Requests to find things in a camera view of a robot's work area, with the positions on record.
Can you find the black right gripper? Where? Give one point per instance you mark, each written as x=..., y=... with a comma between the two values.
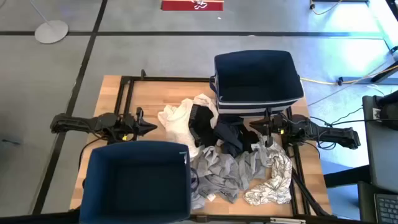
x=278, y=127

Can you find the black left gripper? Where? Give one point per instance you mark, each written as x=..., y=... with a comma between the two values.
x=133, y=126

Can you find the white fluffy garment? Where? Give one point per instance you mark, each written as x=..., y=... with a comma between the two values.
x=175, y=124

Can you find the black garment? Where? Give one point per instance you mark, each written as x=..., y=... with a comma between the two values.
x=202, y=124

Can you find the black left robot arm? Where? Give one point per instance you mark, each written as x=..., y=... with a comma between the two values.
x=77, y=123

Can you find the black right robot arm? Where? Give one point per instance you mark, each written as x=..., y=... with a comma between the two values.
x=326, y=132

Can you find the navy blue garment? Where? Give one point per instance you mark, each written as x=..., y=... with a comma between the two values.
x=231, y=133

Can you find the grey cotton garment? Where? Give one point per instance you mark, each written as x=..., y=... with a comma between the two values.
x=252, y=165
x=214, y=174

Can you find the navy white striped fabric bin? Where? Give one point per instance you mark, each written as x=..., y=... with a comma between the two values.
x=136, y=183
x=255, y=81

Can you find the white floral line-print garment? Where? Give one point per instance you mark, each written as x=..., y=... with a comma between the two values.
x=275, y=186

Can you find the round white stand base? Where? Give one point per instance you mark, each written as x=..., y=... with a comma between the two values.
x=51, y=31

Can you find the black laptop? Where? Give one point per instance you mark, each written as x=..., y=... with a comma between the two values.
x=384, y=207

